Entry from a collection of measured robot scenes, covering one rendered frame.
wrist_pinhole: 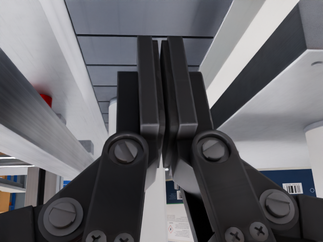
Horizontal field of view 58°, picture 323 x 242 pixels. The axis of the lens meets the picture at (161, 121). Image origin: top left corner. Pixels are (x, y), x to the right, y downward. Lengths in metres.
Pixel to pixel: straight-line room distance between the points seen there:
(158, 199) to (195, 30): 0.14
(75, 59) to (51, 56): 0.11
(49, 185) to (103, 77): 0.28
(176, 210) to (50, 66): 0.50
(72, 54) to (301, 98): 0.23
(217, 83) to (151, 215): 0.13
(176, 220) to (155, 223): 0.48
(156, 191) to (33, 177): 0.27
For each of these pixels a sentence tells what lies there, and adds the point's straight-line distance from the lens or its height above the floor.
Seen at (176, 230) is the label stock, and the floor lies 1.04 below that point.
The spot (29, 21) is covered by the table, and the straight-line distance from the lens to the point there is 0.27.
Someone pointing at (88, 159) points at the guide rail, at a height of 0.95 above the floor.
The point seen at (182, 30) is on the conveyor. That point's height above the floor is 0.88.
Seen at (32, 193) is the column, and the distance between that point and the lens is 0.49.
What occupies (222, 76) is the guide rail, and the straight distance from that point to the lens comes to 0.15.
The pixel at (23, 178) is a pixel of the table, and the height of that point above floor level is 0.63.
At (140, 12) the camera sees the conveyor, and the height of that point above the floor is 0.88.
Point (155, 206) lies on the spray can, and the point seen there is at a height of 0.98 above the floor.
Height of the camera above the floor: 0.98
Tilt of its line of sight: 16 degrees down
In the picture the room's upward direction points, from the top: 178 degrees clockwise
